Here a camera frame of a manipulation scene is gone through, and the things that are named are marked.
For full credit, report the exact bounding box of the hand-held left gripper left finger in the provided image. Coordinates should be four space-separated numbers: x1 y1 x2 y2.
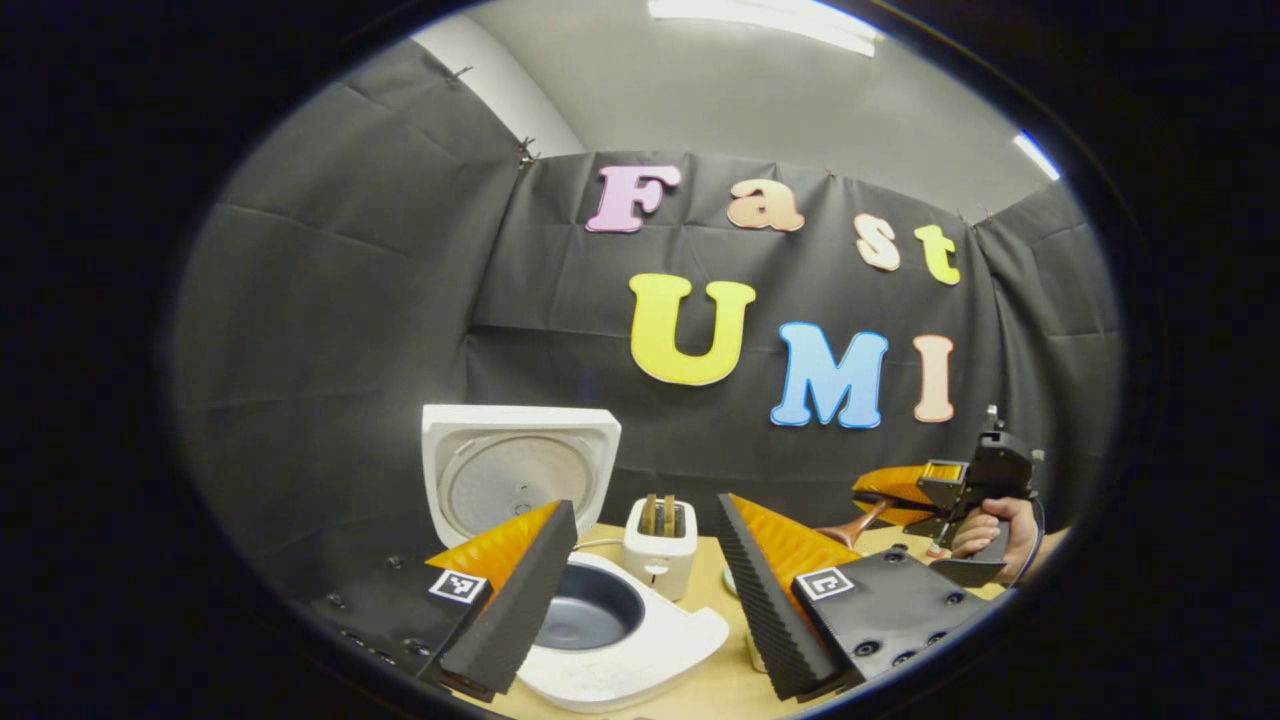
300 497 582 701

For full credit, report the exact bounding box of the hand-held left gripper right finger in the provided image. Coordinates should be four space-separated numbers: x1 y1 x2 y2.
715 492 1016 701

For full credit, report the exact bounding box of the brown wooden spoon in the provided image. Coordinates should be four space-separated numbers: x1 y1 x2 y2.
815 498 893 550

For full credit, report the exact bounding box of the white rice cooker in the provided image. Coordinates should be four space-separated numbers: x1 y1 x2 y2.
422 404 732 714

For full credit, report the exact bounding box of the dark grey inner pot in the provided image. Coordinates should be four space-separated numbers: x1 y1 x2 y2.
535 562 647 654

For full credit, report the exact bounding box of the white toaster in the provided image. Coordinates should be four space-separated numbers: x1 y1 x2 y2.
622 495 700 603

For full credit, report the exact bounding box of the small ceiling light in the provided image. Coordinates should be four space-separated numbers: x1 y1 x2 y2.
1013 130 1062 182

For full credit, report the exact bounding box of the black backdrop cloth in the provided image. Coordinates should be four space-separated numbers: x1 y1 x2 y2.
172 38 1126 601

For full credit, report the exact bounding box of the large ceiling light panel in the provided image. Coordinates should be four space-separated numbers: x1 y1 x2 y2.
648 0 887 58

